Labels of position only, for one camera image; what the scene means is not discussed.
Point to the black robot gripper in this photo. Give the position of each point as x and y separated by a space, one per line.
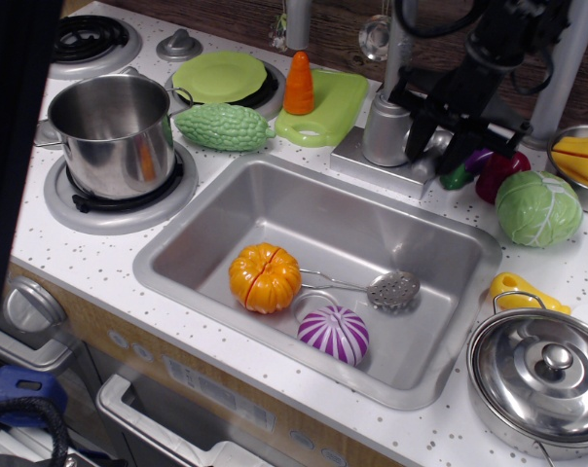
466 103

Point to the purple toy eggplant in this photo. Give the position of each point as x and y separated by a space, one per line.
467 171

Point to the red toy bell pepper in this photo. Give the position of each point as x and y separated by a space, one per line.
496 170

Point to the silver toy faucet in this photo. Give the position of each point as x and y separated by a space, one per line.
375 153

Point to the green plastic cutting board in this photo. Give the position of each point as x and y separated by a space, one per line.
338 98

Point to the green toy cabbage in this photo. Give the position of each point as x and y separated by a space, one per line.
537 209

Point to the hanging clear ladle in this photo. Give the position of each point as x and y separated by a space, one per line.
374 35

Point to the yellow toy fruit in bowl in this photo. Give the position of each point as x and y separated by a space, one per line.
570 154

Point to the orange toy carrot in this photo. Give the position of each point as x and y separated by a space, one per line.
298 96

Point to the metal slotted skimmer spoon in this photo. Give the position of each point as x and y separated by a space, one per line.
391 290

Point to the steel bowl at right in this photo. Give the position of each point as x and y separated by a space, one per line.
575 131

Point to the silver sink basin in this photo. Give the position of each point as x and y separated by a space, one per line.
350 234

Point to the back right stove burner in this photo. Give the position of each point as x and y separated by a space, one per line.
267 100

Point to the stove burner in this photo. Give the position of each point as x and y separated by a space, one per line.
59 194
90 45
267 100

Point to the green bitter melon toy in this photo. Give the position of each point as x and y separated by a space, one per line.
225 127

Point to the purple striped toy onion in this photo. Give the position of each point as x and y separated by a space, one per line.
336 331

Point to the orange toy pumpkin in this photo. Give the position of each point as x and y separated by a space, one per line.
264 278

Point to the green plastic plate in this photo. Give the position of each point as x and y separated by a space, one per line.
220 77

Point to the steel pot with lid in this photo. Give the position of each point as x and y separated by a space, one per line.
528 381

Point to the grey stove knob top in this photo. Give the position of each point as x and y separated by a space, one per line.
178 47

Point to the steel pot on burner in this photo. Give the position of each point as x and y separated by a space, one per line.
115 134

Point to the back left stove burner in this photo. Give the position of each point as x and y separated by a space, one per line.
90 45

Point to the front right stove burner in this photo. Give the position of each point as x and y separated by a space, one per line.
59 194

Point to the dark foreground pole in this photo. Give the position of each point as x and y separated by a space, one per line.
27 34

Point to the grey oven dial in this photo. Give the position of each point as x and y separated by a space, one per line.
30 313

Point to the blue clamp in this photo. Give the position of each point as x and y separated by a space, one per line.
32 399

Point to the grey support post right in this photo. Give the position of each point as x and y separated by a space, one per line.
567 57

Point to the grey support post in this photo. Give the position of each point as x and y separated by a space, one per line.
298 23
567 57

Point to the grey support post middle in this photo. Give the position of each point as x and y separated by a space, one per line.
298 23

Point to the oven door handle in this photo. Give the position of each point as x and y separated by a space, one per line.
175 450

